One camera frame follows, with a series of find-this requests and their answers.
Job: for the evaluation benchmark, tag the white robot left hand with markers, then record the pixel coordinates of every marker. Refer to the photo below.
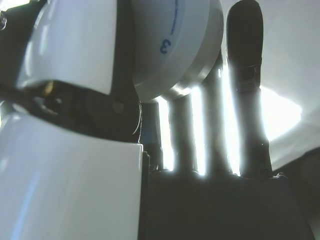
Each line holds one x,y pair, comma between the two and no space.
75,180

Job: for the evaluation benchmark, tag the white and black tape measure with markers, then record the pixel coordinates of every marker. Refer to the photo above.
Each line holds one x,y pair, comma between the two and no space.
162,57

